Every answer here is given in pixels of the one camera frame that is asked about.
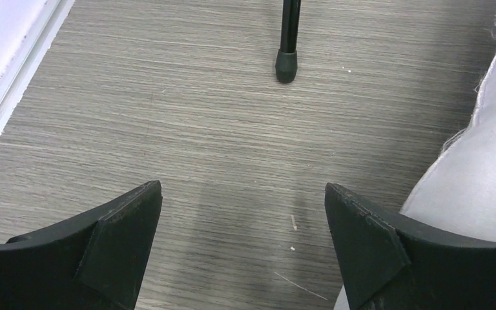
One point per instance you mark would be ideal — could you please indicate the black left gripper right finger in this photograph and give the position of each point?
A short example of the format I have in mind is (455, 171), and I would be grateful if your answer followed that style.
(390, 261)

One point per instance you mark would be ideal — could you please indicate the aluminium frame rail left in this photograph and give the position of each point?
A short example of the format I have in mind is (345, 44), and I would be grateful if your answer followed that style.
(27, 30)

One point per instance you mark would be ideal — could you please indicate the black tripod stand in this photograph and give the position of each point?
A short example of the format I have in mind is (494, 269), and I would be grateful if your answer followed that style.
(286, 64)

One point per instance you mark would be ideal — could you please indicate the white pillow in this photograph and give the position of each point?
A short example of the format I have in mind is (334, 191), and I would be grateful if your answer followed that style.
(458, 192)

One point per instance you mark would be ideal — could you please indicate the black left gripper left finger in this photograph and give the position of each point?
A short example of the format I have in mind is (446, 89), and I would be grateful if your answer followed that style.
(93, 260)

